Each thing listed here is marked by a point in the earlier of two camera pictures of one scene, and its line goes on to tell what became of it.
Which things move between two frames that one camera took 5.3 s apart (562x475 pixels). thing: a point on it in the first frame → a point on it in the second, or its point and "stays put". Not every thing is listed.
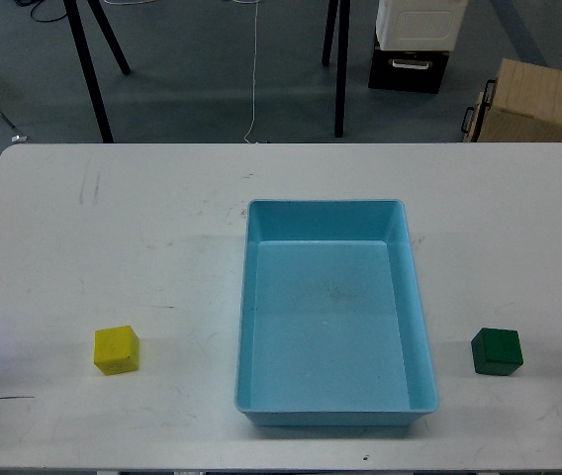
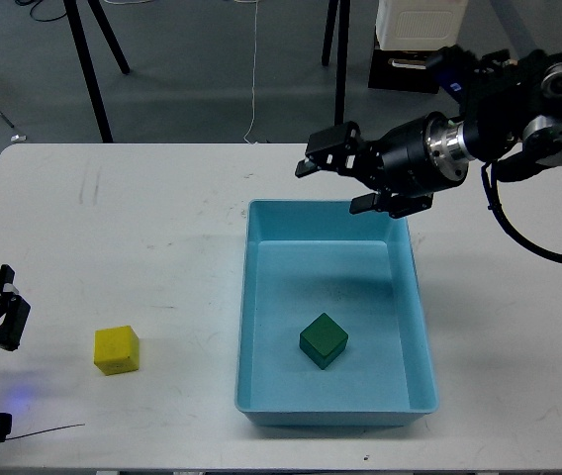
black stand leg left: [81, 42] stays put
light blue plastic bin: [330, 325] stays put
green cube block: [497, 351] → [323, 340]
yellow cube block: [117, 350] stays put
